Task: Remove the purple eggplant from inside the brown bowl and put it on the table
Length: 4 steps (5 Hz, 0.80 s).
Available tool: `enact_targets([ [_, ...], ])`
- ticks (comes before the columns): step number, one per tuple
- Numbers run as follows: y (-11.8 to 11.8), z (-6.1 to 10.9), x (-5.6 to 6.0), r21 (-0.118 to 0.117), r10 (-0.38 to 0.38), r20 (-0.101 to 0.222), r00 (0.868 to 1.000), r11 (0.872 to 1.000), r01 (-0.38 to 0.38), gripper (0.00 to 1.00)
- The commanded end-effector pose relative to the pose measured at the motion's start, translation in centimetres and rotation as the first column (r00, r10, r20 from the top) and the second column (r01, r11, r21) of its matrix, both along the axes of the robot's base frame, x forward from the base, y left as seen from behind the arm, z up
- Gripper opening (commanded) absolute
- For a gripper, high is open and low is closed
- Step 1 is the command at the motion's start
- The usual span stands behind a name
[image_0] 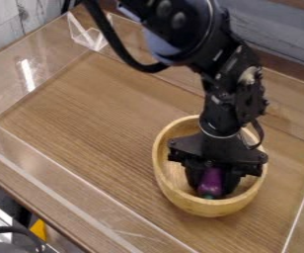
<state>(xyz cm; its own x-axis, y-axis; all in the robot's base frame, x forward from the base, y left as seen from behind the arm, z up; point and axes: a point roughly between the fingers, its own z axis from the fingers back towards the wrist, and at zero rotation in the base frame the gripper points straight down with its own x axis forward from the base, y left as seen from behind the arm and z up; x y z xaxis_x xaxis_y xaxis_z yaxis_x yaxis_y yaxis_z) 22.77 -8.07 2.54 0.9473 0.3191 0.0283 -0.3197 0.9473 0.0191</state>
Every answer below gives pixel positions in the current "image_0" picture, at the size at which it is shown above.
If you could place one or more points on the purple toy eggplant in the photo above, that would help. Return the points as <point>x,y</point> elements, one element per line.
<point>210,184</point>

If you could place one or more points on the clear acrylic tray wall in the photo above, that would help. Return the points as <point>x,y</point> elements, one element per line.
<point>93,220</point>

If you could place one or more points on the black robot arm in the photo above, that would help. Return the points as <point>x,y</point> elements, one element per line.
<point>188,34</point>

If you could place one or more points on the brown wooden bowl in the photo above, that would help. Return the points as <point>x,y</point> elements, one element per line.
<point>171,182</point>

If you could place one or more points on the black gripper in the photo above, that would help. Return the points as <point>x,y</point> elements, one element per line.
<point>198,151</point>

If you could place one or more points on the clear acrylic corner bracket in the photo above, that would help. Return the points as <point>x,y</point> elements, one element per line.
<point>85,37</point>

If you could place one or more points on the yellow label on equipment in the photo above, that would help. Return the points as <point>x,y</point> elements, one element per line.
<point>37,228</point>

